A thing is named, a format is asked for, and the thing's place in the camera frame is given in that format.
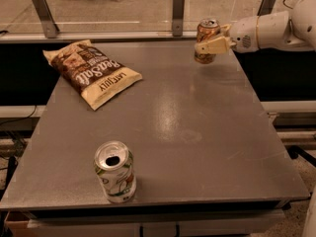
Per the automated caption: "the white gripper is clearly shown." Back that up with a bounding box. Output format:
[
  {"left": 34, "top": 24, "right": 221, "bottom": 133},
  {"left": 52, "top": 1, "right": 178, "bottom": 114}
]
[{"left": 195, "top": 16, "right": 259, "bottom": 54}]

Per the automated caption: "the orange soda can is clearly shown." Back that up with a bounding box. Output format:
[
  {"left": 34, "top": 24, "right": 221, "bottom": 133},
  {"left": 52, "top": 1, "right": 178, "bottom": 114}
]
[{"left": 195, "top": 19, "right": 220, "bottom": 64}]

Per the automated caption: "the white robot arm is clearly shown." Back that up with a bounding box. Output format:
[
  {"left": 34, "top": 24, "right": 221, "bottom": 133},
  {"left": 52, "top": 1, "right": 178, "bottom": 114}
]
[{"left": 195, "top": 0, "right": 316, "bottom": 54}]

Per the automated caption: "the brown chip bag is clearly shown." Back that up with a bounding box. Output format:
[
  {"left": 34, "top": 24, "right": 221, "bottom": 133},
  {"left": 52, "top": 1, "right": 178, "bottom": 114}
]
[{"left": 43, "top": 39, "right": 142, "bottom": 111}]

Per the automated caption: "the green white soda can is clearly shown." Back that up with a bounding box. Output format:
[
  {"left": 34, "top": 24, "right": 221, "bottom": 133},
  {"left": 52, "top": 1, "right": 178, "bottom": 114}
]
[{"left": 94, "top": 140, "right": 136, "bottom": 203}]

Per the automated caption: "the right metal bracket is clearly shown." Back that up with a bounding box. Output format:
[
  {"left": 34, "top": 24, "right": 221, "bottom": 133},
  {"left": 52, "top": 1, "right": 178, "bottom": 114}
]
[{"left": 257, "top": 0, "right": 276, "bottom": 16}]

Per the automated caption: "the metal bracket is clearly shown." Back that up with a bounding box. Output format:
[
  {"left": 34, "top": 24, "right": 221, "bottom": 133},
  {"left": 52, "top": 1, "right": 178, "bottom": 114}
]
[
  {"left": 172, "top": 0, "right": 185, "bottom": 37},
  {"left": 32, "top": 0, "right": 59, "bottom": 39},
  {"left": 257, "top": 0, "right": 276, "bottom": 16}
]

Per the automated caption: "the middle metal bracket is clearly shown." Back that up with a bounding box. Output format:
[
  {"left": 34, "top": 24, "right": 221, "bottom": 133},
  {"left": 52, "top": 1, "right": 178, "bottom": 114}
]
[{"left": 172, "top": 0, "right": 185, "bottom": 37}]

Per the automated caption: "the left metal bracket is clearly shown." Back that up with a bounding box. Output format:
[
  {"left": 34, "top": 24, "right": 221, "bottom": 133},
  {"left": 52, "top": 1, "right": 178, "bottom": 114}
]
[{"left": 32, "top": 0, "right": 59, "bottom": 39}]

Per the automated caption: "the black cable at left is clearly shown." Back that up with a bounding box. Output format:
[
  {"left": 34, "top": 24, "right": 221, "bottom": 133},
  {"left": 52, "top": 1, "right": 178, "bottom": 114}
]
[{"left": 0, "top": 104, "right": 38, "bottom": 127}]

